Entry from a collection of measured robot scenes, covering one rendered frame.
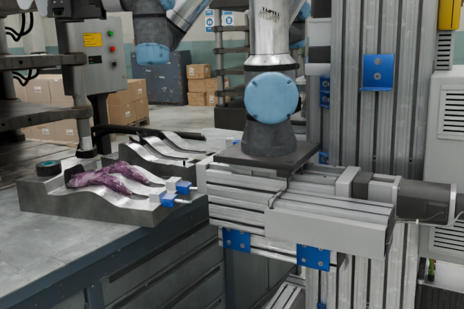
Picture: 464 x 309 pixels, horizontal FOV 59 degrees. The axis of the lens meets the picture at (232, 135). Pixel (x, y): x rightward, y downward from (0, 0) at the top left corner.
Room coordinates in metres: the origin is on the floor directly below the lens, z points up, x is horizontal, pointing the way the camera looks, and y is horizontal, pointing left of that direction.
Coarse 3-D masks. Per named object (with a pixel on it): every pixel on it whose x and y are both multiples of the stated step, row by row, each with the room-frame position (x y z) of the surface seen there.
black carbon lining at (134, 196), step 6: (72, 168) 1.38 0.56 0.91; (78, 168) 1.40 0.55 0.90; (66, 174) 1.35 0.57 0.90; (72, 174) 1.38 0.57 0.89; (66, 180) 1.34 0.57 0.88; (66, 186) 1.29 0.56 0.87; (150, 186) 1.32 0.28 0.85; (156, 186) 1.32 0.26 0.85; (162, 186) 1.32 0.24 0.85; (132, 198) 1.22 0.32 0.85; (138, 198) 1.22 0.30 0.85; (144, 198) 1.22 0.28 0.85
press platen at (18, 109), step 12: (0, 108) 1.98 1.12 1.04; (12, 108) 1.97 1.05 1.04; (24, 108) 1.95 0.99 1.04; (36, 108) 1.94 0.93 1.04; (48, 108) 1.92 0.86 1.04; (60, 108) 1.91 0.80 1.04; (72, 108) 1.91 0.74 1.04; (84, 108) 1.91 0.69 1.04; (0, 120) 1.68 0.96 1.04; (12, 120) 1.72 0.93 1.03; (24, 120) 1.76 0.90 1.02; (36, 120) 1.80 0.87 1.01; (48, 120) 1.85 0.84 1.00
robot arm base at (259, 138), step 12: (252, 120) 1.03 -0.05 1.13; (288, 120) 1.04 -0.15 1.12; (252, 132) 1.03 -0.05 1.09; (264, 132) 1.01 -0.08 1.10; (276, 132) 1.01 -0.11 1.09; (288, 132) 1.02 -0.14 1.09; (252, 144) 1.01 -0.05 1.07; (264, 144) 1.00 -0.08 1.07; (276, 144) 1.01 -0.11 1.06; (288, 144) 1.01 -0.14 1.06; (264, 156) 1.00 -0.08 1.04
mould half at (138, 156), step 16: (128, 144) 1.59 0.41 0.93; (160, 144) 1.66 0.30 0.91; (176, 144) 1.70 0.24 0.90; (112, 160) 1.65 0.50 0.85; (128, 160) 1.59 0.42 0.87; (144, 160) 1.53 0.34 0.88; (160, 160) 1.52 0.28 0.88; (160, 176) 1.48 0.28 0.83; (176, 176) 1.43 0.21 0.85; (192, 176) 1.42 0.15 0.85
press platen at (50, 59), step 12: (0, 60) 1.71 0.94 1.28; (12, 60) 1.75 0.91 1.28; (24, 60) 1.79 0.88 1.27; (36, 60) 1.84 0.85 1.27; (48, 60) 1.87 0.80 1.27; (60, 60) 1.88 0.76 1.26; (72, 60) 1.90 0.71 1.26; (84, 60) 1.93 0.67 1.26; (12, 72) 2.39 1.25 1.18; (36, 72) 2.28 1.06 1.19; (24, 84) 2.37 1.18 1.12
